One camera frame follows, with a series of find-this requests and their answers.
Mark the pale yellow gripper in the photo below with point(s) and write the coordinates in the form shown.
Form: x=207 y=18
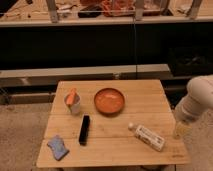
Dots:
x=181 y=129

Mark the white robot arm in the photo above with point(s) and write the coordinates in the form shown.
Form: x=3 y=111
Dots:
x=198 y=100

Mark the white labelled bottle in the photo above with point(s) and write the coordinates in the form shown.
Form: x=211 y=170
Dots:
x=147 y=136

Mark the orange round plate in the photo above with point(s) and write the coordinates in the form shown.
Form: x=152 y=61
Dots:
x=109 y=101

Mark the wooden table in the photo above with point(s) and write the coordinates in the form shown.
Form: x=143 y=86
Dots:
x=109 y=142

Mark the black rectangular brush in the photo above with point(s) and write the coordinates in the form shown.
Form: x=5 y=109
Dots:
x=84 y=130

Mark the white cup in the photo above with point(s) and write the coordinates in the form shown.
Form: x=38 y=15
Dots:
x=75 y=107

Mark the orange carrot in cup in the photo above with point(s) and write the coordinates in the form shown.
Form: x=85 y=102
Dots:
x=71 y=97

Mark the blue sponge cloth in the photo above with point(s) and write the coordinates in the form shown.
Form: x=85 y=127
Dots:
x=57 y=146

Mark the long metal beam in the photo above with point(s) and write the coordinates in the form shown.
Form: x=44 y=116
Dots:
x=51 y=76

